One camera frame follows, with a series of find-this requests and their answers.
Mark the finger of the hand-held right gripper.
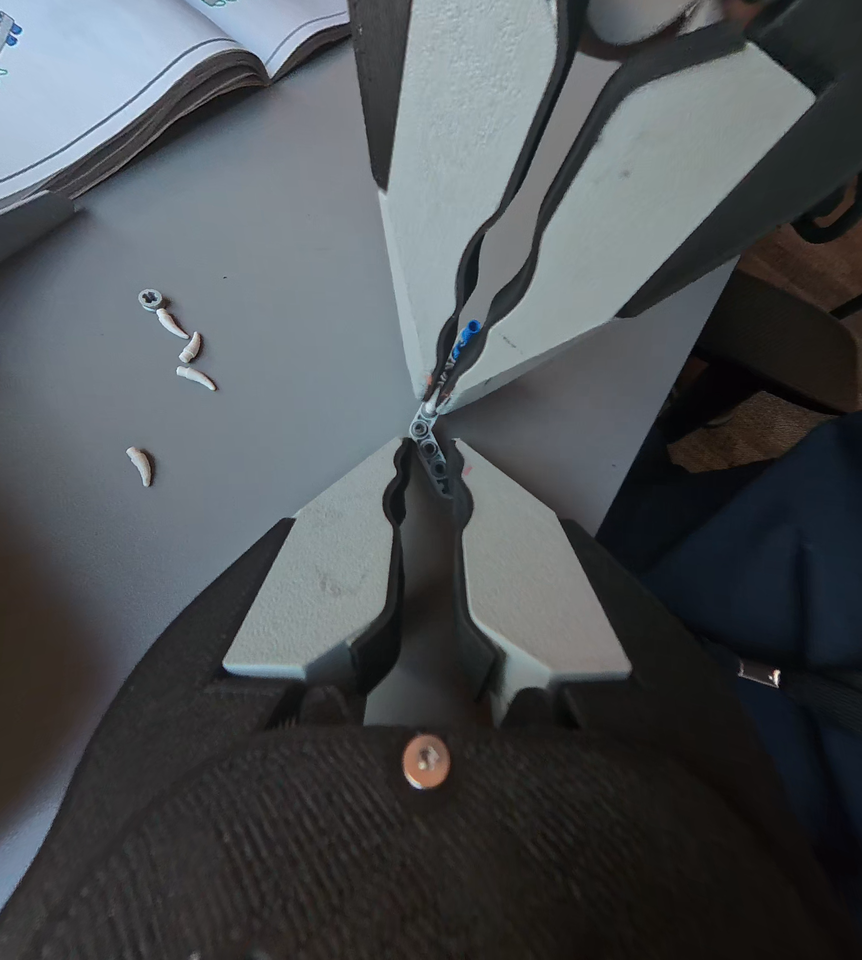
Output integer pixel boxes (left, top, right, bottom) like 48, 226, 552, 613
442, 41, 818, 412
380, 0, 578, 400

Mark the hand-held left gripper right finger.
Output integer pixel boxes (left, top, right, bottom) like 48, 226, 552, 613
449, 438, 633, 721

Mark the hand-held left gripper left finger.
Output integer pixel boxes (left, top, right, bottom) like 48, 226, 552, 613
223, 436, 414, 700

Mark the grey angled lego beam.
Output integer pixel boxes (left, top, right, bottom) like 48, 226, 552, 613
408, 321, 483, 498

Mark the lego instruction booklet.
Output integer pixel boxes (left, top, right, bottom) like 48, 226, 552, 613
0, 0, 353, 240

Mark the grey lego assembly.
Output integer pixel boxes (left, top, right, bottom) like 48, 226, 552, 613
0, 191, 77, 365

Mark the black badge reel lanyard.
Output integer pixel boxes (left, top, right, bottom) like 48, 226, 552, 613
737, 657, 862, 725

